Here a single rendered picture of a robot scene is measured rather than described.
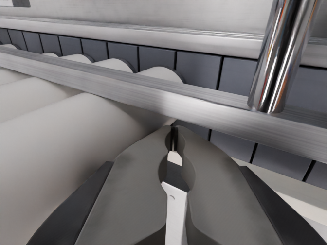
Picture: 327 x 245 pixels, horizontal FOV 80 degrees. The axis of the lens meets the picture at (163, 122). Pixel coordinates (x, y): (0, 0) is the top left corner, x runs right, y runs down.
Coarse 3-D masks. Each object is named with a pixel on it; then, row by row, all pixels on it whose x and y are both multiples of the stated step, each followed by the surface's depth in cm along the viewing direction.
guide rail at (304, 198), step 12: (168, 156) 16; (252, 168) 14; (264, 180) 13; (276, 180) 13; (288, 180) 13; (276, 192) 13; (288, 192) 13; (300, 192) 13; (312, 192) 13; (324, 192) 13; (300, 204) 12; (312, 204) 12; (324, 204) 12; (312, 216) 12; (324, 216) 12
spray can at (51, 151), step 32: (96, 96) 11; (0, 128) 8; (32, 128) 8; (64, 128) 8; (96, 128) 9; (128, 128) 11; (0, 160) 7; (32, 160) 7; (64, 160) 8; (96, 160) 9; (0, 192) 6; (32, 192) 7; (64, 192) 8; (0, 224) 6; (32, 224) 7
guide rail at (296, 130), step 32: (0, 64) 15; (32, 64) 13; (64, 64) 11; (128, 96) 9; (160, 96) 8; (192, 96) 8; (224, 96) 8; (224, 128) 7; (256, 128) 7; (288, 128) 6; (320, 128) 6; (320, 160) 6
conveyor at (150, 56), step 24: (24, 48) 27; (48, 48) 25; (72, 48) 22; (96, 48) 20; (120, 48) 19; (144, 48) 17; (192, 72) 16; (216, 72) 15; (240, 72) 14; (312, 72) 12; (312, 96) 12; (216, 144) 18; (240, 144) 16; (264, 168) 16; (288, 168) 15; (312, 168) 14
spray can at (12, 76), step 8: (64, 56) 20; (72, 56) 20; (80, 56) 21; (88, 56) 21; (0, 72) 15; (8, 72) 15; (16, 72) 16; (0, 80) 15; (8, 80) 15; (16, 80) 15
